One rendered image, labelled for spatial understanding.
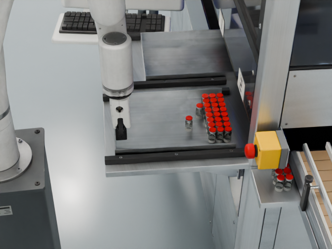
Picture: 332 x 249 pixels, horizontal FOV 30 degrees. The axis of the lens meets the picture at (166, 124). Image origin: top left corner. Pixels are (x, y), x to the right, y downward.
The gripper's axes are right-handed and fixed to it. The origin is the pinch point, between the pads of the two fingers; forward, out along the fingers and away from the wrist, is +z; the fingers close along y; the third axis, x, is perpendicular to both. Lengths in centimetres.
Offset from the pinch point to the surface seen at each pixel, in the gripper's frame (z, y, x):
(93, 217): 92, 50, 15
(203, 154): 3.0, -8.2, -22.5
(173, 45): 4, 50, -20
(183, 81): 2.7, 26.2, -20.8
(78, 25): 9, 75, 13
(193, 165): 4.7, -10.4, -19.4
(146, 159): 3.3, -8.2, -6.5
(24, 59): 92, 177, 54
